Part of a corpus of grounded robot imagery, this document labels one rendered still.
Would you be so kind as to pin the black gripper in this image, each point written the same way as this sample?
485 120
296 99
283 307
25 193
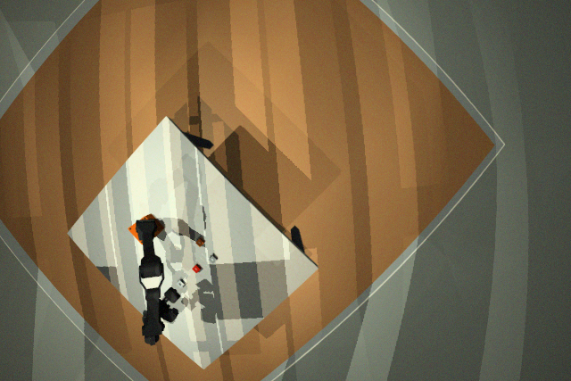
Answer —
171 295

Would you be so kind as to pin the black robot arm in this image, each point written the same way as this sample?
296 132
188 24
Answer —
151 266

